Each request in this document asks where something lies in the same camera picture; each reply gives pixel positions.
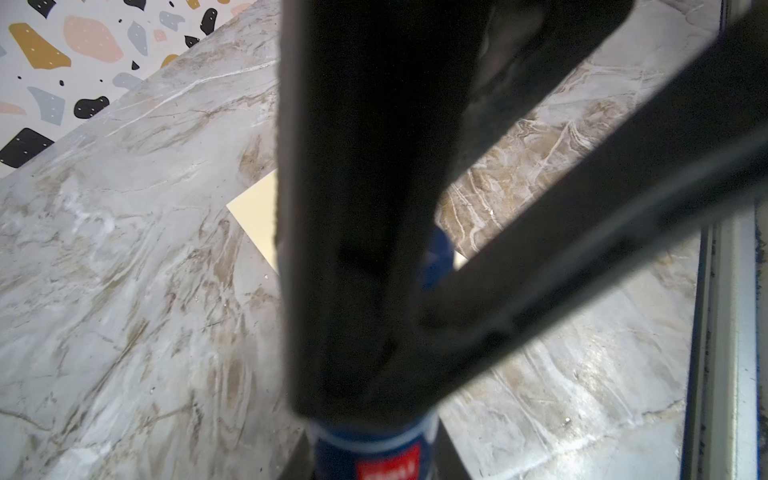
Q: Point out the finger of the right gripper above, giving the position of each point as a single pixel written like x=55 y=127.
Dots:
x=383 y=104

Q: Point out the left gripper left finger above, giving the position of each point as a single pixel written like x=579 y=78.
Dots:
x=301 y=460

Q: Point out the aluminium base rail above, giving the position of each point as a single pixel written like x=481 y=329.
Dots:
x=725 y=428

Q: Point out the cream envelope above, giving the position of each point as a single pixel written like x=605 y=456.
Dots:
x=255 y=210

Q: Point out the blue white glue stick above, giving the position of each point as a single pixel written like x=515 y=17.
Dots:
x=405 y=450

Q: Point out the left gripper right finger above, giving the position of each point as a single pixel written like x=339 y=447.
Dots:
x=448 y=463

